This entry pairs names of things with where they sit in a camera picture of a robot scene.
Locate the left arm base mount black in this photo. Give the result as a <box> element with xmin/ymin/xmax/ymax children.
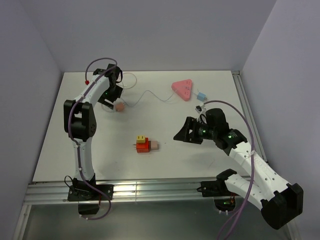
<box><xmin>67</xmin><ymin>183</ymin><xmax>114</xmax><ymax>217</ymax></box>

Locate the brown plug adapter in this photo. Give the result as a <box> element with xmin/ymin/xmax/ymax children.
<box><xmin>149</xmin><ymin>140</ymin><xmax>159</xmax><ymax>151</ymax></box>

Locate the yellow plug adapter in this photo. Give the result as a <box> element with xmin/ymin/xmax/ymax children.
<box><xmin>136</xmin><ymin>135</ymin><xmax>146</xmax><ymax>144</ymax></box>

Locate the pink thin cable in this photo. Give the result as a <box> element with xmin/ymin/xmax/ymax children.
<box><xmin>100</xmin><ymin>72</ymin><xmax>138</xmax><ymax>112</ymax></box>

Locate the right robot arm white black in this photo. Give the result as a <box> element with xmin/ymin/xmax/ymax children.
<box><xmin>173</xmin><ymin>108</ymin><xmax>304</xmax><ymax>230</ymax></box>

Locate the aluminium right side rail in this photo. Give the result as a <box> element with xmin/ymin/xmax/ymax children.
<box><xmin>231</xmin><ymin>71</ymin><xmax>267</xmax><ymax>161</ymax></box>

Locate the light blue thin cable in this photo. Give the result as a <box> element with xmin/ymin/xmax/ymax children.
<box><xmin>122</xmin><ymin>84</ymin><xmax>201</xmax><ymax>107</ymax></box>

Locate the pink triangular power strip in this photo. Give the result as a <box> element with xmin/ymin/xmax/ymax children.
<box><xmin>171</xmin><ymin>79</ymin><xmax>193</xmax><ymax>102</ymax></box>

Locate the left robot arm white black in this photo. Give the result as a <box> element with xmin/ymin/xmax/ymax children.
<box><xmin>63</xmin><ymin>63</ymin><xmax>123</xmax><ymax>200</ymax></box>

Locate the blue plug adapter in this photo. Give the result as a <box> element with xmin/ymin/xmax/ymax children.
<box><xmin>196</xmin><ymin>92</ymin><xmax>208</xmax><ymax>102</ymax></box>

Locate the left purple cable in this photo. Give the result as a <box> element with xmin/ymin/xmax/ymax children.
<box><xmin>67</xmin><ymin>57</ymin><xmax>120</xmax><ymax>222</ymax></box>

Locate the red cube socket adapter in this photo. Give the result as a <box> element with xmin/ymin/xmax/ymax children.
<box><xmin>134</xmin><ymin>137</ymin><xmax>150</xmax><ymax>153</ymax></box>

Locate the pink charger block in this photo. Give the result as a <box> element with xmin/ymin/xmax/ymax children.
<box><xmin>114</xmin><ymin>102</ymin><xmax>126</xmax><ymax>112</ymax></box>

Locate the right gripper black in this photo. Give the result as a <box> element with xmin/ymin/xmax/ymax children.
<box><xmin>173</xmin><ymin>116</ymin><xmax>217</xmax><ymax>144</ymax></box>

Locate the aluminium front rail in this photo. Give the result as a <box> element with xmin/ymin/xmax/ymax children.
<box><xmin>22</xmin><ymin>177</ymin><xmax>216</xmax><ymax>206</ymax></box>

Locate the aluminium rail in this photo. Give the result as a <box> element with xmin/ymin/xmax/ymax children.
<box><xmin>22</xmin><ymin>177</ymin><xmax>216</xmax><ymax>206</ymax></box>
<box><xmin>231</xmin><ymin>71</ymin><xmax>267</xmax><ymax>161</ymax></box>

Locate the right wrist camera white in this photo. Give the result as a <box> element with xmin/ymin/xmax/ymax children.
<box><xmin>195</xmin><ymin>104</ymin><xmax>207</xmax><ymax>115</ymax></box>

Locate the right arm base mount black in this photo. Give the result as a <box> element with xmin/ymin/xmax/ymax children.
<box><xmin>196</xmin><ymin>180</ymin><xmax>238</xmax><ymax>215</ymax></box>

